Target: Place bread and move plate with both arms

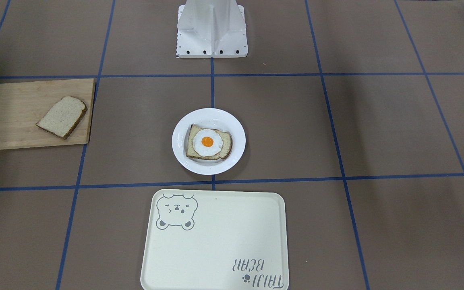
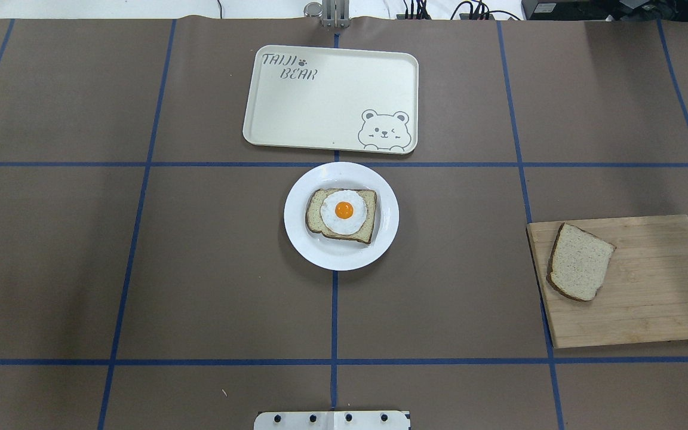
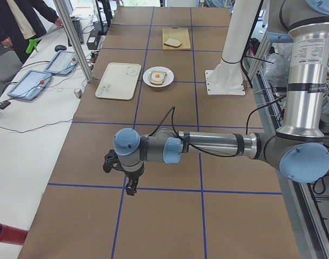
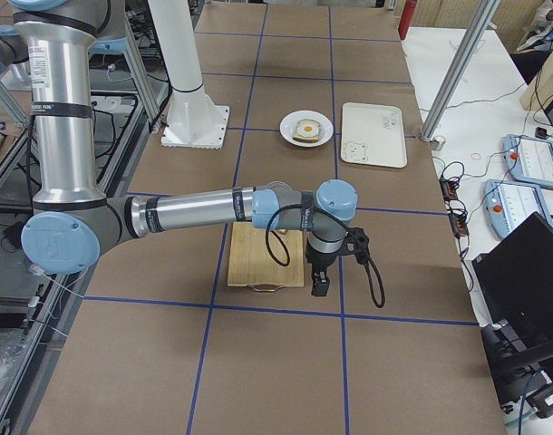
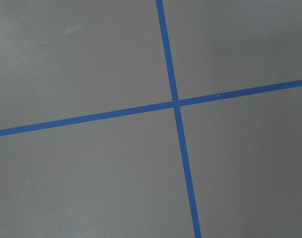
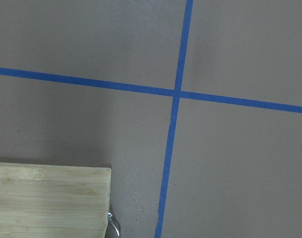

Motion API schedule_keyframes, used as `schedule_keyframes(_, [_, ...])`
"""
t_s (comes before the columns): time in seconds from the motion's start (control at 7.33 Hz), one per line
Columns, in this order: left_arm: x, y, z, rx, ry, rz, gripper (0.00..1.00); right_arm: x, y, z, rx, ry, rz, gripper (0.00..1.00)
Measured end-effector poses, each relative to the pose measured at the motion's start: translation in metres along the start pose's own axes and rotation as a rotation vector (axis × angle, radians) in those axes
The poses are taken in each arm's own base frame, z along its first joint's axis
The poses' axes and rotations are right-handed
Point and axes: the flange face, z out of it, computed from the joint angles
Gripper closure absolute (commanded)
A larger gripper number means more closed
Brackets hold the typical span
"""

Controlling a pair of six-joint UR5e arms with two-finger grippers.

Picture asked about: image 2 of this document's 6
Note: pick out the white round plate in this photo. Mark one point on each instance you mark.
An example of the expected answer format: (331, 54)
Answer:
(337, 254)

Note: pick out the bread slice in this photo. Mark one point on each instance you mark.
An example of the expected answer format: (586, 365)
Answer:
(579, 263)
(315, 224)

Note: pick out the bread slice under egg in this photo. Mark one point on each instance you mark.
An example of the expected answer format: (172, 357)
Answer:
(315, 224)

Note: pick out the fried egg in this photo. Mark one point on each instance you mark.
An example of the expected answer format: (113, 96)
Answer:
(344, 212)

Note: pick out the cream bear serving tray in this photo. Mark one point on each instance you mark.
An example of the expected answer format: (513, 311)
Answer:
(333, 99)

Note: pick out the wooden cutting board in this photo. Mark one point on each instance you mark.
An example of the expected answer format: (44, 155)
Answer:
(644, 296)

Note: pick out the aluminium frame post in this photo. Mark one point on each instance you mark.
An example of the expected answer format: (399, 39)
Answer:
(331, 13)

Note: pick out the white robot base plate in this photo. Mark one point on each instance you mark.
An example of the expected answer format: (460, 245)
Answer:
(358, 419)

